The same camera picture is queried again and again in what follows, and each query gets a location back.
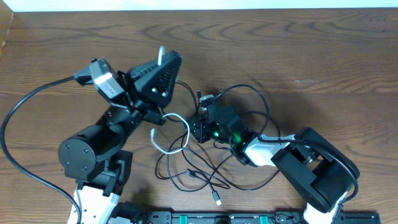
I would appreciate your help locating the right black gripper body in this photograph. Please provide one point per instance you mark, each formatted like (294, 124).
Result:
(205, 131)

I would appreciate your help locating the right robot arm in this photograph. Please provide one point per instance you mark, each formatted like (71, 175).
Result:
(318, 171)

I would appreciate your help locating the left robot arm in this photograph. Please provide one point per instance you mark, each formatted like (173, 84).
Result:
(94, 156)

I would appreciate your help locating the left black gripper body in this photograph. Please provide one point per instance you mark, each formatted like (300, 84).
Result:
(145, 112)

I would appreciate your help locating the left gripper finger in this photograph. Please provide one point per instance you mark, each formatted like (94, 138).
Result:
(160, 90)
(146, 71)

